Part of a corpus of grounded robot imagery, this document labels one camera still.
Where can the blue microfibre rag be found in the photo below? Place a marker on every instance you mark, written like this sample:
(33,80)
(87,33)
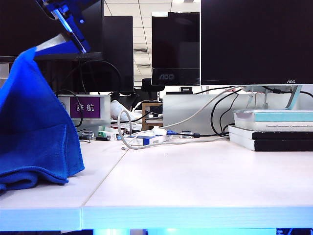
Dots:
(36,122)

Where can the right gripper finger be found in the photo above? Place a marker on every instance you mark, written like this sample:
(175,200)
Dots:
(52,41)
(66,49)

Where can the black office chair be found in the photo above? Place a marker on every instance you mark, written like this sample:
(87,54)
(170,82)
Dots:
(147,85)

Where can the clear foil wrapper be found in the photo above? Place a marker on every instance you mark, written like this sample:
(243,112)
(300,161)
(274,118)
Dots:
(88,135)

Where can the large AOC monitor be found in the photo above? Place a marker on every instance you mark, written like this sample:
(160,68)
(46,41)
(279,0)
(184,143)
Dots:
(244,41)

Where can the frosted white partition panel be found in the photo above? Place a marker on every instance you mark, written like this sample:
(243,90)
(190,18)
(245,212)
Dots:
(105,110)

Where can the white adapter box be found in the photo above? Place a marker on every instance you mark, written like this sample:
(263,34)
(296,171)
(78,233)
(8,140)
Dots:
(160,131)

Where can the portrait AOC monitor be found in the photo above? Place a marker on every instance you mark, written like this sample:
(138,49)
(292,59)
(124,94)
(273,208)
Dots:
(175,41)

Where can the black unlit monitor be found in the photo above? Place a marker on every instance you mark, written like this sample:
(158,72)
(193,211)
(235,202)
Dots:
(117,49)

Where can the wooden box frame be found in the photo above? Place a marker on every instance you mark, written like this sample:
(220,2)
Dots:
(144,115)

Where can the thick black book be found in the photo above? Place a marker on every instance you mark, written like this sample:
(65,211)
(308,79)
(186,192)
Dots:
(281,145)

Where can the black pen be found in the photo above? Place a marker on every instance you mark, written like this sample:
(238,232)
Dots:
(102,139)

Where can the purple name sign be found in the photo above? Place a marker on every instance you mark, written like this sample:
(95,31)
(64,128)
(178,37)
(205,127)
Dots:
(95,113)

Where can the blue and white carton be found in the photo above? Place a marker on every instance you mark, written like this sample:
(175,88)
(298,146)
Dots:
(148,142)

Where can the white plastic bottle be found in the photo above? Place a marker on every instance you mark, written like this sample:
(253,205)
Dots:
(118,109)

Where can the silver partition panel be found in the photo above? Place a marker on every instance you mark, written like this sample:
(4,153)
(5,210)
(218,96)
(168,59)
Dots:
(183,110)

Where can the teal book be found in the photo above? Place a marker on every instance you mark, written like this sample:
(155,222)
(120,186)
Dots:
(274,117)

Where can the white book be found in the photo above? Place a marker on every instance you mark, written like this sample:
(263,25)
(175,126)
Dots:
(256,126)

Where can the flat white and green box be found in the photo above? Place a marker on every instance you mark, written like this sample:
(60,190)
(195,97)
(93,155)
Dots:
(127,126)

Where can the black monitor with square stand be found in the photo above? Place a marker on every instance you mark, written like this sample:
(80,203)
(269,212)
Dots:
(19,24)

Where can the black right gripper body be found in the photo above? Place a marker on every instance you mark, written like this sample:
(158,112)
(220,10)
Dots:
(73,27)

